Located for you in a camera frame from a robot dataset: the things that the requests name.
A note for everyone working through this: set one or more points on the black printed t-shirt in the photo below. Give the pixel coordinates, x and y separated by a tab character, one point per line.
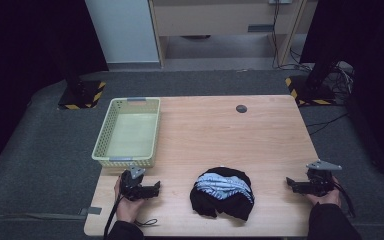
223	196

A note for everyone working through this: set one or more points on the person's right hand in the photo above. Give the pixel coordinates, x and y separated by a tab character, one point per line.
328	199

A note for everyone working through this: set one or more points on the person's left hand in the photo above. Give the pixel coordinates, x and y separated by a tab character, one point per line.
126	208

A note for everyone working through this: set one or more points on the black stand with striped base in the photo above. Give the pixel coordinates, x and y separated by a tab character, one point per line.
80	90
313	86

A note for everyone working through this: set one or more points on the white cabinet panel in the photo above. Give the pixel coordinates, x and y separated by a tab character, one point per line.
123	30

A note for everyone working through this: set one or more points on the light wooden desk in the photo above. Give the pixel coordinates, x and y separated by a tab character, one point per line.
226	23

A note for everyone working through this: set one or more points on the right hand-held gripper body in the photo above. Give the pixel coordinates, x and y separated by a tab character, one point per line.
320	181

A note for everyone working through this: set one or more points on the grey round table cap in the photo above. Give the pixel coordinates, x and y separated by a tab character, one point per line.
241	108

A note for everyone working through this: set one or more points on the yellow-green plastic basket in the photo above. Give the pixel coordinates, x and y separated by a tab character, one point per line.
130	133

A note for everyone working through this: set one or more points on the grey tape strip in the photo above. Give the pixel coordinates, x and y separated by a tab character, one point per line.
91	210

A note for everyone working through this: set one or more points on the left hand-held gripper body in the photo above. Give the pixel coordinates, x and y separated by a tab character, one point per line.
131	185

